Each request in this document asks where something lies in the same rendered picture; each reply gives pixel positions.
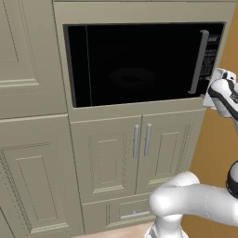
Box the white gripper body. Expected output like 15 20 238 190
202 68 226 110

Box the black microwave oven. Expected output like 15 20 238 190
63 21 226 109

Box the black microwave door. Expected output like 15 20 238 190
63 23 212 109

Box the large beige cupboard door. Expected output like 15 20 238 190
0 0 69 121

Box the tall beige cupboard door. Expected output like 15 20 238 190
0 113 86 238

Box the beige drawer front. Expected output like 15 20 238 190
81 193 157 235

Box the grey microwave door handle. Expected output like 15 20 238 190
187 29 210 95

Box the grey cupboard door handle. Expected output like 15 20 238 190
132 124 141 159
143 123 153 158

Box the beige cabinet frame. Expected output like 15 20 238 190
51 0 237 238

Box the grey drawer handle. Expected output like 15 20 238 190
119 210 152 221

